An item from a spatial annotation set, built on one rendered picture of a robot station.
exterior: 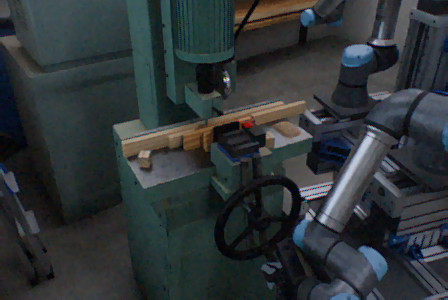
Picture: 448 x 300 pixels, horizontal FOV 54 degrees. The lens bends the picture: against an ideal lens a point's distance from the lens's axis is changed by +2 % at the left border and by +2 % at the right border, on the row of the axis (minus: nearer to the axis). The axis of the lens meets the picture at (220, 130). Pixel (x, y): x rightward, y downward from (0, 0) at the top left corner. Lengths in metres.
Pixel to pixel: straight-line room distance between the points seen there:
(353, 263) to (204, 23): 0.71
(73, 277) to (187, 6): 1.51
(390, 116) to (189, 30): 0.57
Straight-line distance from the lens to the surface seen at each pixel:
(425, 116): 1.08
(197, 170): 1.30
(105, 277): 2.26
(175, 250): 1.45
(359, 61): 1.83
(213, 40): 1.23
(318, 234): 1.12
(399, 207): 1.55
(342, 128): 1.92
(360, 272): 1.08
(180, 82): 1.42
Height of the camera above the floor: 1.66
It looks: 30 degrees down
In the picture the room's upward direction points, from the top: straight up
